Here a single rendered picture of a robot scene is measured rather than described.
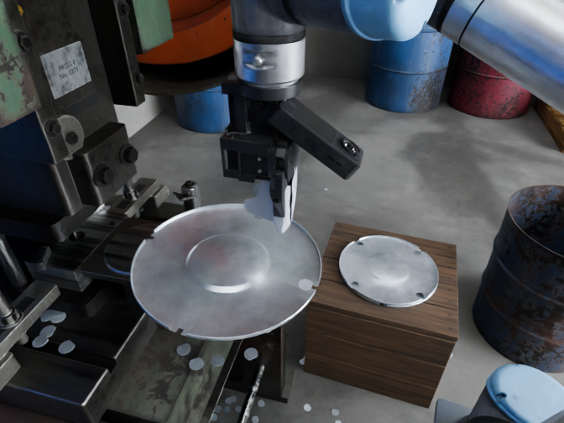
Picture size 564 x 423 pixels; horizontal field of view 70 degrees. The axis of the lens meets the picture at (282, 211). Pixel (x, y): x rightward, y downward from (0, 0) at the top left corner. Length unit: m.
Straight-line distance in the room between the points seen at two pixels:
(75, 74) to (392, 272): 0.97
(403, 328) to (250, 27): 0.92
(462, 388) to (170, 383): 1.05
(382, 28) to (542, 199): 1.37
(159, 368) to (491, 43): 0.62
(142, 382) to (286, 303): 0.26
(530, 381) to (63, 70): 0.76
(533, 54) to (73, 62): 0.51
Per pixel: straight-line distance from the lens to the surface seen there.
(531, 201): 1.65
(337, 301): 1.17
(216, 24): 0.84
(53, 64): 0.58
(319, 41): 3.89
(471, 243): 2.05
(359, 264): 1.26
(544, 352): 1.59
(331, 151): 0.45
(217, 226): 0.71
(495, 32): 0.44
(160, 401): 0.68
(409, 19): 0.35
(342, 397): 1.41
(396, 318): 1.16
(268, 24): 0.42
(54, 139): 0.52
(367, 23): 0.35
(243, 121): 0.48
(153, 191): 0.91
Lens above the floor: 1.22
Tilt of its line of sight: 36 degrees down
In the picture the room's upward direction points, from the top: straight up
